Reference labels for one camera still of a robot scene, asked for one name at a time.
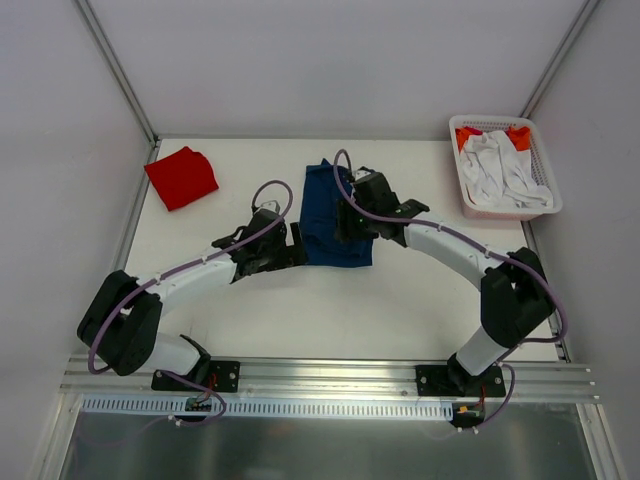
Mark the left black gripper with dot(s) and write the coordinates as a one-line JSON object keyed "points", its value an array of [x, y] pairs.
{"points": [[291, 245]]}

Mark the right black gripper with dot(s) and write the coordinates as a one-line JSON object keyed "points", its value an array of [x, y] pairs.
{"points": [[347, 220]]}

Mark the blue t shirt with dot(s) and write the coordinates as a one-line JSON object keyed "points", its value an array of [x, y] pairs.
{"points": [[318, 221]]}

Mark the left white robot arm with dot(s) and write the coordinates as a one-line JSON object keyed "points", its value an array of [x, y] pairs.
{"points": [[121, 325]]}

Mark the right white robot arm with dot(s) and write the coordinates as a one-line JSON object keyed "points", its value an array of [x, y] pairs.
{"points": [[514, 293]]}

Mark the white plastic basket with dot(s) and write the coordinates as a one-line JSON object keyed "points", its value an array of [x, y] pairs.
{"points": [[541, 167]]}

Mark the white t shirt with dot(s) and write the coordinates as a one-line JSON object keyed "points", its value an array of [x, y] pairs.
{"points": [[495, 174]]}

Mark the folded red t shirt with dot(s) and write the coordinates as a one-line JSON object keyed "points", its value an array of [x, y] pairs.
{"points": [[182, 178]]}

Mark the orange t shirt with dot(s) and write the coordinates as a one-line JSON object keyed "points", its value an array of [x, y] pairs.
{"points": [[520, 138]]}

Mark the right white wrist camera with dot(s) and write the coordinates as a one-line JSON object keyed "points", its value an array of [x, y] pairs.
{"points": [[362, 173]]}

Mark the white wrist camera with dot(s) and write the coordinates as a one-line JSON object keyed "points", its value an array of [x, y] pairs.
{"points": [[362, 173], [271, 205]]}

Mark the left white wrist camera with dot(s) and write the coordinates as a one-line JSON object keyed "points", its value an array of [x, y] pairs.
{"points": [[271, 205]]}

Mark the aluminium mounting rail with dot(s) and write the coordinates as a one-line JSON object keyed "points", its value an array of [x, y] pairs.
{"points": [[535, 382]]}

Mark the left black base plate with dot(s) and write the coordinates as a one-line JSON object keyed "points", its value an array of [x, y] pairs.
{"points": [[219, 375]]}

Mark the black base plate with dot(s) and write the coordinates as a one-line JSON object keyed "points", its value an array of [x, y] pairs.
{"points": [[219, 375], [438, 381]]}

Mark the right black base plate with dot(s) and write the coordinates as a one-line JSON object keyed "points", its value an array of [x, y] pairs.
{"points": [[438, 381]]}

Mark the white slotted cable duct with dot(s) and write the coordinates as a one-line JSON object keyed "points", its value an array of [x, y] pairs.
{"points": [[270, 408]]}

